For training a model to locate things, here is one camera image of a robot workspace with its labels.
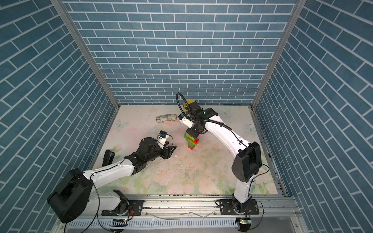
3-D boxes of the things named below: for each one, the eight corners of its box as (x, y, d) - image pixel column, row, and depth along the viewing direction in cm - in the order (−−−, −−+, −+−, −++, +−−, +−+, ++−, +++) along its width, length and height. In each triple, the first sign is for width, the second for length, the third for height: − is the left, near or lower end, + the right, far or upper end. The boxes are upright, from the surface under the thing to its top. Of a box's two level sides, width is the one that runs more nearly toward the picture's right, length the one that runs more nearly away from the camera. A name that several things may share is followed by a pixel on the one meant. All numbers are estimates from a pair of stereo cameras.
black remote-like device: (105, 168, 89) (100, 164, 85) (109, 153, 96) (105, 149, 91) (111, 167, 90) (107, 164, 85) (115, 153, 96) (111, 149, 92)
